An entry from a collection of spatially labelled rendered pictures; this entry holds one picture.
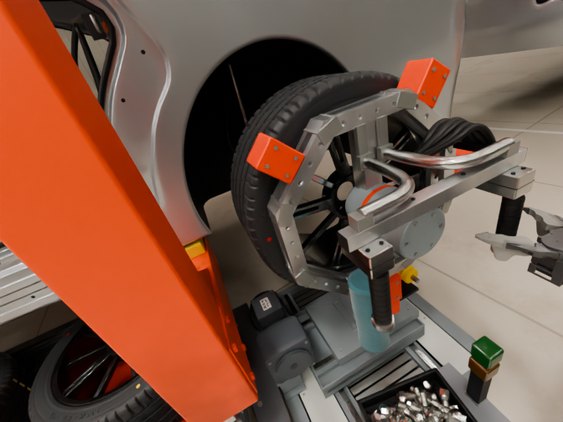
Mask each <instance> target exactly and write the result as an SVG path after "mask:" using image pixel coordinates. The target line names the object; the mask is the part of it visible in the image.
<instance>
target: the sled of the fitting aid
mask: <svg viewBox="0 0 563 422"><path fill-rule="evenodd" d="M293 316H295V317H296V318H298V319H299V321H300V323H301V324H302V326H303V328H304V329H305V331H306V333H307V335H308V337H309V340H310V343H311V344H312V348H313V351H314V354H315V359H316V360H315V364H314V365H313V364H312V365H311V366H309V367H310V369H311V371H312V373H313V375H314V377H315V379H316V380H317V382H318V385H319V387H320V389H321V390H322V392H323V395H324V396H325V398H328V397H329V396H331V395H333V394H335V393H336V392H338V391H339V390H340V389H342V388H343V387H345V386H346V385H348V384H350V383H352V382H353V381H354V380H355V379H357V378H359V377H360V376H362V375H364V374H365V373H367V372H368V371H369V370H371V369H372V368H374V367H376V366H377V365H379V364H381V363H382V362H384V361H385V360H386V359H388V358H390V357H391V356H393V355H394V354H396V353H398V352H399V351H400V350H402V349H403V348H405V347H407V346H408V345H410V344H411V343H413V342H414V341H416V340H417V339H419V338H420V337H422V336H423V335H425V324H424V323H423V322H422V321H421V320H420V319H419V318H416V319H415V320H413V321H412V322H410V323H408V324H406V325H405V326H403V327H402V328H400V329H399V330H397V331H396V332H393V333H392V334H390V345H389V346H388V348H387V349H386V350H384V351H383V352H382V353H371V352H369V351H367V350H365V351H363V352H362V353H361V354H359V355H357V356H356V357H354V358H352V359H350V360H349V361H347V362H346V363H344V364H343V365H341V366H340V365H339V364H338V362H337V360H336V358H335V357H334V355H333V354H332V352H331V351H330V349H329V348H328V346H327V344H326V342H325V341H324V340H323V338H322V336H321V335H320V333H319V332H318V330H317V328H316V327H315V326H314V324H313V323H312V321H311V319H310V317H309V316H308V314H307V313H306V310H305V309H303V310H301V311H300V312H298V313H296V314H294V315H293Z"/></svg>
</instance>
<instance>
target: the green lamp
mask: <svg viewBox="0 0 563 422"><path fill-rule="evenodd" d="M470 354H471V355H472V356H473V357H474V358H475V359H476V360H478V361H479V362H480V363H481V364H482V365H483V366H484V367H485V368H486V369H490V368H492V367H493V366H495V365H496V364H497V363H499V362H500V361H501V360H502V358H503V355H504V350H503V349H502V348H501V347H500V346H499V345H498V344H496V343H495V342H493V341H492V340H491V339H489V338H488V337H486V336H482V337H480V338H479V339H478V340H477V341H476V342H474V343H473V344H472V346H471V351H470Z"/></svg>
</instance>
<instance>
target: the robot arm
mask: <svg viewBox="0 0 563 422"><path fill-rule="evenodd" d="M523 210H524V211H525V212H526V213H527V214H528V215H531V216H532V217H533V218H534V220H536V232H537V235H539V236H538V237H537V240H536V241H537V242H538V243H535V242H534V241H532V240H531V239H529V238H527V237H524V236H506V235H503V234H491V233H489V232H484V233H481V234H475V238H476V239H479V240H481V241H482V242H485V243H487V244H491V245H492V248H493V254H494V257H495V259H496V260H500V261H507V260H509V259H510V258H511V257H513V256H515V255H520V256H532V258H531V263H529V267H528V269H527V271H528V272H530V273H532V274H534V275H537V276H538V277H540V278H542V279H544V280H547V281H549V282H550V283H552V284H554V285H556V286H559V287H560V286H562V285H563V218H562V217H560V216H558V215H555V214H554V215H553V214H550V213H547V212H546V211H542V210H539V209H536V208H530V207H524V208H523ZM536 270H537V271H539V272H540V273H542V274H544V275H547V276H549V277H551V280H549V279H547V278H545V277H544V276H542V275H539V274H537V273H535V271H536Z"/></svg>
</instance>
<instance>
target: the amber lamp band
mask: <svg viewBox="0 0 563 422"><path fill-rule="evenodd" d="M468 367H469V368H470V369H471V370H472V371H473V372H474V373H475V374H477V375H478V376H479V377H480V378H481V379H482V380H483V381H484V382H487V381H488V380H489V379H491V378H492V377H493V376H495V375H496V374H497V373H498V370H499V367H500V363H497V364H496V365H495V366H493V367H492V368H490V369H488V370H487V369H485V368H484V367H483V366H481V365H480V364H479V363H478V362H477V361H476V360H474V359H473V356H471V357H470V358H469V360H468Z"/></svg>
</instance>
